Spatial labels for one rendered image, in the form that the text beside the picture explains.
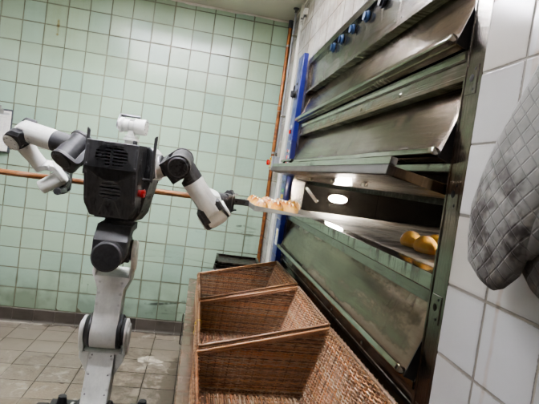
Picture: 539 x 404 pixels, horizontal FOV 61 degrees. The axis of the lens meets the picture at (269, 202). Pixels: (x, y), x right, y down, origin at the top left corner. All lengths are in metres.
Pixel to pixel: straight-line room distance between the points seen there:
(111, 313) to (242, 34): 2.52
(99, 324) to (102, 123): 2.07
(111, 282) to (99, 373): 0.37
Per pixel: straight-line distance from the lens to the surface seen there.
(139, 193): 1.83
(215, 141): 3.70
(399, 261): 1.31
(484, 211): 0.86
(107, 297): 2.04
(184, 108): 3.73
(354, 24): 2.17
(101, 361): 2.12
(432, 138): 1.22
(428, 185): 1.13
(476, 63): 1.15
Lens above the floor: 1.35
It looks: 3 degrees down
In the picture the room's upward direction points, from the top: 8 degrees clockwise
